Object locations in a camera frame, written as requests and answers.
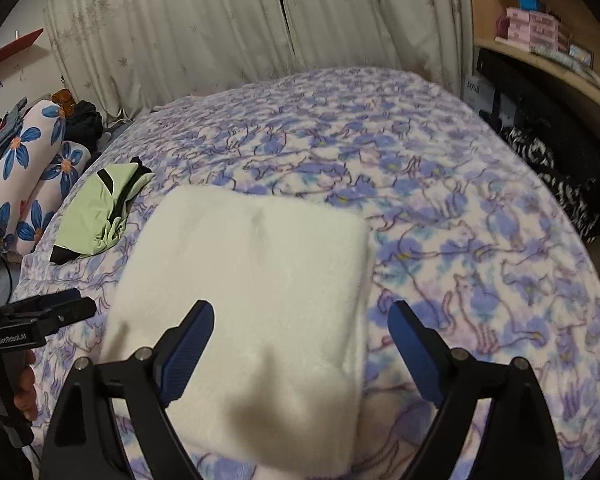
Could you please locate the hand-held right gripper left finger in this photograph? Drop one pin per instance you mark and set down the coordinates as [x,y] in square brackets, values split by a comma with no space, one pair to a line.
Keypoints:
[190,350]

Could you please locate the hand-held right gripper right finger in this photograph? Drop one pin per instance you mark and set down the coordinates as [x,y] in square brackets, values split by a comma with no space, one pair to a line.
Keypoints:
[415,355]

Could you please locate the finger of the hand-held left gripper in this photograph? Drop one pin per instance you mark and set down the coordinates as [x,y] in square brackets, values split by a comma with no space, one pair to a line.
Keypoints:
[72,312]
[50,299]

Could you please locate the white fluffy garment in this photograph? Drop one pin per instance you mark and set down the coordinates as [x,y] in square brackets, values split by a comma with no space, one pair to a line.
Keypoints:
[250,310]

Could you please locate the black clothes pile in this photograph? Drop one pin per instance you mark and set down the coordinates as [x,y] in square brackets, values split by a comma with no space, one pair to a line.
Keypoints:
[85,125]

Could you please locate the person's left hand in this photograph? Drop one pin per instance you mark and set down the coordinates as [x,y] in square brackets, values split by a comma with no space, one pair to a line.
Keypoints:
[26,385]

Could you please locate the light green garment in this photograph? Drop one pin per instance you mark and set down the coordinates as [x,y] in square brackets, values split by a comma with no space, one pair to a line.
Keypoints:
[97,210]

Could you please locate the blue flower print pillow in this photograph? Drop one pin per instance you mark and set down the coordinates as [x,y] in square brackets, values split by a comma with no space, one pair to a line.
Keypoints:
[25,150]
[55,190]

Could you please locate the purple floral blanket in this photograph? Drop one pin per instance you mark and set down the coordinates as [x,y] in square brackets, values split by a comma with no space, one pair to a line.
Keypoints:
[430,185]

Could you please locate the grey denim clothing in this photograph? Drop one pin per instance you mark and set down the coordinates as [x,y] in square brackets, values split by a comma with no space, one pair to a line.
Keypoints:
[2,132]

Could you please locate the brown bag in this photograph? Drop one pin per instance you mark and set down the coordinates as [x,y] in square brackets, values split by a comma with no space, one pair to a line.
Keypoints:
[63,97]

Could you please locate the black white zebra cloth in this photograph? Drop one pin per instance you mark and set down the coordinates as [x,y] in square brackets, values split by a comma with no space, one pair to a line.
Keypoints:
[555,175]

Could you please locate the white patterned curtain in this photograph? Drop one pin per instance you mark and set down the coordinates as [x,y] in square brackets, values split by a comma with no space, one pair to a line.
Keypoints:
[240,25]

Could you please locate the pink storage boxes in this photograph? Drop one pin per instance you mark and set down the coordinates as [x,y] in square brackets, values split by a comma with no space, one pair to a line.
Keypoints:
[532,27]

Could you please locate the wooden shelf unit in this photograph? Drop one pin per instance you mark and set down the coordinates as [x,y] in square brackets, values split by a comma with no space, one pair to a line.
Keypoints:
[540,20]

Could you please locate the red wall shelf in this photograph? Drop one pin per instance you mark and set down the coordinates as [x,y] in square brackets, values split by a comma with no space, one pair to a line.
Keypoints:
[10,50]

